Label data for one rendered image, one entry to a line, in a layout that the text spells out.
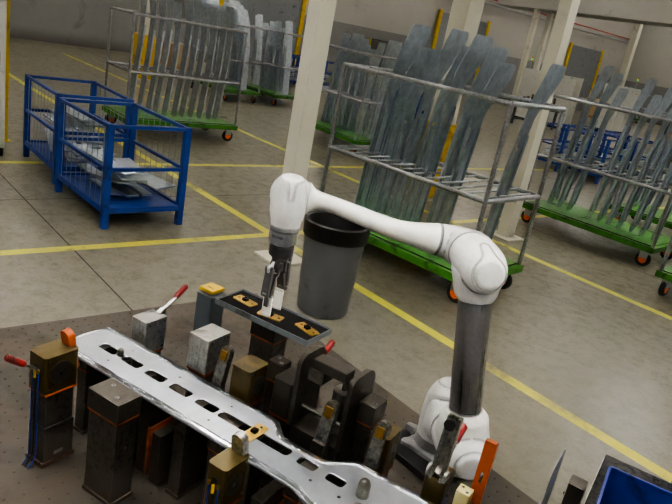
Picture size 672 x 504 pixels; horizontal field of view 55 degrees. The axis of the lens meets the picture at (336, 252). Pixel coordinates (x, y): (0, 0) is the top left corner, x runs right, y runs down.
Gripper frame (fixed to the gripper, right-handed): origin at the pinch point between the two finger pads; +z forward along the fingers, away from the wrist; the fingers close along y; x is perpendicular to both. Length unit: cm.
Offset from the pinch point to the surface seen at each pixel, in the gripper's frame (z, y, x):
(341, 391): 9.7, 17.6, 33.4
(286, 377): 12.3, 17.1, 16.2
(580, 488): 0, 34, 97
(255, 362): 12.3, 15.7, 5.0
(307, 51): -63, -332, -161
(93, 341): 20, 26, -46
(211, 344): 10.4, 18.3, -9.0
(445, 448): 7, 28, 66
